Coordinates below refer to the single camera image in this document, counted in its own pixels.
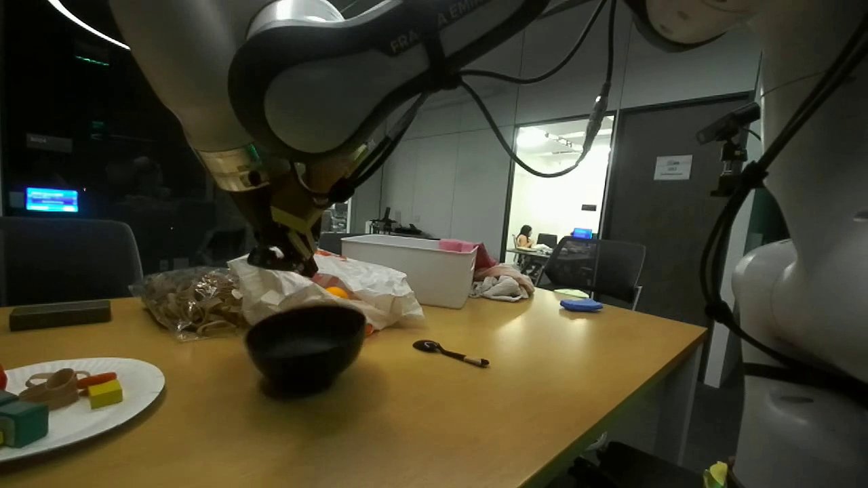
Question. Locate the black bowl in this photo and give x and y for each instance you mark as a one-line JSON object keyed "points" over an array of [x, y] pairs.
{"points": [[302, 353]]}

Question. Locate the teal toy block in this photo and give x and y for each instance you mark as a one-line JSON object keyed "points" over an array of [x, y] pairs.
{"points": [[7, 396]]}

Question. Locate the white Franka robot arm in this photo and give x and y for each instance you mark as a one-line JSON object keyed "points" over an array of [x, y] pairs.
{"points": [[315, 81]]}

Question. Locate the blue flat object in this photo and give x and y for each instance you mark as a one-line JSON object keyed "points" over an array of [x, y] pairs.
{"points": [[580, 305]]}

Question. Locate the white plastic bag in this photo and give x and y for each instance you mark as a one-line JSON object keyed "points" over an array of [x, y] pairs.
{"points": [[380, 288]]}

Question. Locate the seated person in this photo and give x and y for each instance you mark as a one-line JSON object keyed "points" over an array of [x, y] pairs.
{"points": [[523, 237]]}

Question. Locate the blue lit monitor screen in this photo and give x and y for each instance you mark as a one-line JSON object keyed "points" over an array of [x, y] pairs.
{"points": [[51, 199]]}

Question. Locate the black mesh office chair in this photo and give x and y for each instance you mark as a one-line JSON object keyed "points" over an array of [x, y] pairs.
{"points": [[605, 267]]}

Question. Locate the white paper door sign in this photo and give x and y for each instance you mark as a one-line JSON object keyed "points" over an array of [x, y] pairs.
{"points": [[674, 166]]}

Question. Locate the black measuring spoon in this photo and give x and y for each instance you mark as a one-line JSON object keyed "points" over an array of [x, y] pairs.
{"points": [[426, 344]]}

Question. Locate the green toy block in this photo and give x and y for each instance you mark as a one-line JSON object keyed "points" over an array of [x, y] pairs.
{"points": [[23, 423]]}

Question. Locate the red toy piece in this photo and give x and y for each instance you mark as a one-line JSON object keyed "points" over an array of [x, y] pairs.
{"points": [[4, 378]]}

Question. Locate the white paper plate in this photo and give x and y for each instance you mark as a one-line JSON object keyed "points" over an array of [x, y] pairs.
{"points": [[137, 393]]}

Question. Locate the white storage box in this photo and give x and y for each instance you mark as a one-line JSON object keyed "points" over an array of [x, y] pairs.
{"points": [[408, 267]]}

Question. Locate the pale green flat object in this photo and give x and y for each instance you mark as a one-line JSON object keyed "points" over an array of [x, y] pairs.
{"points": [[571, 292]]}

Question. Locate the grey office chair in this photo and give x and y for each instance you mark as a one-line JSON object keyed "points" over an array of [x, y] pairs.
{"points": [[62, 260]]}

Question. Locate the pink item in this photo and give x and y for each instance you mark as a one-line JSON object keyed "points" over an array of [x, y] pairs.
{"points": [[456, 244]]}

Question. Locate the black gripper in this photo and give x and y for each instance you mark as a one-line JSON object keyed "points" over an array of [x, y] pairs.
{"points": [[286, 217]]}

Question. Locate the crumpled white cloth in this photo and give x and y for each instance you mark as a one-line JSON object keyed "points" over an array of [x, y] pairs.
{"points": [[503, 286]]}

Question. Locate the clear plastic bag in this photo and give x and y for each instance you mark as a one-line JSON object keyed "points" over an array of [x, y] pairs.
{"points": [[191, 298]]}

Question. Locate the black camera on tripod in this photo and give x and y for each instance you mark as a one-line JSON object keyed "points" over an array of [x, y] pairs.
{"points": [[727, 124]]}

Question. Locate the yellow green small object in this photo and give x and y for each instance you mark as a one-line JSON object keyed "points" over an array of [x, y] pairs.
{"points": [[717, 474]]}

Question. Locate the orange stick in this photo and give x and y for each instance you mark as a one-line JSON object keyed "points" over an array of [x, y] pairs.
{"points": [[99, 381]]}

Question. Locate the black rectangular block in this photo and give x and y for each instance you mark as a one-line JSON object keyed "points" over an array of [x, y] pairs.
{"points": [[58, 314]]}

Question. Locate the yellow toy block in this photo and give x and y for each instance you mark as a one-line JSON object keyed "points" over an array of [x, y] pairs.
{"points": [[104, 393]]}

